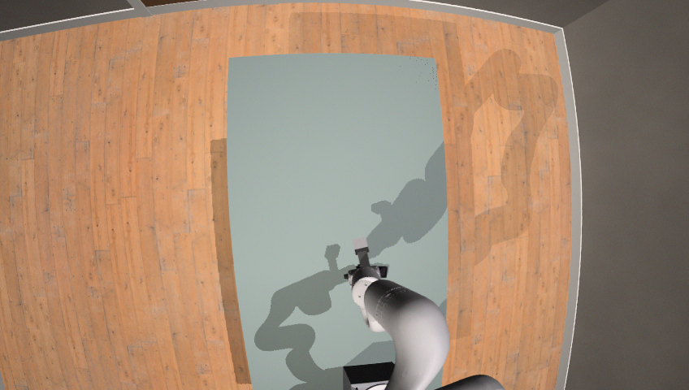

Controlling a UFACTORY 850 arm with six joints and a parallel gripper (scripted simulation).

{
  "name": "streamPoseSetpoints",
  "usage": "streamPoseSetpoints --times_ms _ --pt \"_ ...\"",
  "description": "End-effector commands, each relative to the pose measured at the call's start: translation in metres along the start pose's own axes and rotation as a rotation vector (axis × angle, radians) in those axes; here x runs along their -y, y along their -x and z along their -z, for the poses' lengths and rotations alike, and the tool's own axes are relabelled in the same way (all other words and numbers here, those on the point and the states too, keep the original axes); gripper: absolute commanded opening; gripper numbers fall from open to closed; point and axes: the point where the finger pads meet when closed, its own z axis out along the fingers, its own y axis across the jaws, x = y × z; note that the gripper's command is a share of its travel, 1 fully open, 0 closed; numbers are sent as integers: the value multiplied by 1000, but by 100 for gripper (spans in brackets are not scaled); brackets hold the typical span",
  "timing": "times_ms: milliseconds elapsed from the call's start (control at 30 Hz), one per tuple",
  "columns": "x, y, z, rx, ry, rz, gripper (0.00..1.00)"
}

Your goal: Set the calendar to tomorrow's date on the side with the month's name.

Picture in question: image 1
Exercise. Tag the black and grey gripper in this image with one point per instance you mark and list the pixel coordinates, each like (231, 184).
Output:
(350, 273)

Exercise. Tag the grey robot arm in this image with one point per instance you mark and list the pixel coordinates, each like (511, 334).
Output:
(416, 324)

